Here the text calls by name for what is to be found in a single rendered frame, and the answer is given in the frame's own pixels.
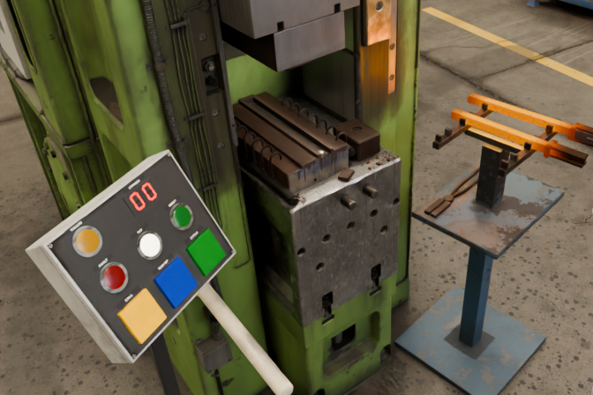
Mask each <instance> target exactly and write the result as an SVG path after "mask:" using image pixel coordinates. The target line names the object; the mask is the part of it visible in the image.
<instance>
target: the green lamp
mask: <svg viewBox="0 0 593 395"><path fill-rule="evenodd" d="M173 218H174V221H175V223H176V224H177V225H178V226H180V227H186V226H187V225H188V224H189V223H190V221H191V214H190V212H189V210H188V209H187V208H186V207H184V206H178V207H177V208H176V209H175V211H174V213H173Z"/></svg>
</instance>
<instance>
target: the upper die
mask: <svg viewBox="0 0 593 395"><path fill-rule="evenodd" d="M220 27H221V37H222V40H223V41H225V42H227V43H228V44H229V45H231V46H233V47H234V48H237V49H238V50H240V51H242V52H244V53H245V54H246V55H248V56H250V57H252V58H254V59H255V60H257V61H259V62H260V63H263V64H264V65H265V66H267V67H269V68H270V69H272V70H274V71H276V72H280V71H284V70H287V69H289V68H291V67H294V66H297V65H299V64H301V63H306V62H309V61H311V60H313V59H316V58H319V57H322V56H325V55H328V54H331V53H333V52H335V51H338V50H341V49H344V48H345V31H344V11H337V10H334V14H331V15H328V16H325V17H322V18H319V19H314V20H312V21H309V22H306V23H303V24H301V25H298V26H293V27H291V28H288V29H284V30H282V29H280V28H279V27H277V32H276V33H273V34H269V35H266V36H263V37H260V38H258V39H253V38H252V37H250V36H248V35H246V34H243V33H242V32H240V31H238V30H236V29H235V28H233V27H231V26H229V25H227V24H225V23H223V22H221V21H220Z"/></svg>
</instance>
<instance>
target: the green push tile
mask: <svg viewBox="0 0 593 395"><path fill-rule="evenodd" d="M185 250H186V252H187V253H188V254H189V256H190V257H191V259H192V261H193V262H194V264H195V265H196V266H197V267H198V269H199V270H200V272H201V273H202V275H203V276H204V277H205V276H207V275H208V273H210V272H211V271H212V270H213V269H214V268H215V267H216V266H217V265H218V264H219V262H220V261H221V260H222V259H223V258H224V257H225V256H226V254H225V252H224V251H223V249H222V248H221V246H220V244H219V243H218V242H217V240H216V239H215V237H214V235H213V234H212V232H211V231H210V229H209V228H206V229H205V230H204V231H203V232H202V233H201V234H200V235H199V236H198V237H197V238H196V239H195V240H194V241H193V242H191V243H190V244H189V245H188V246H187V247H186V248H185Z"/></svg>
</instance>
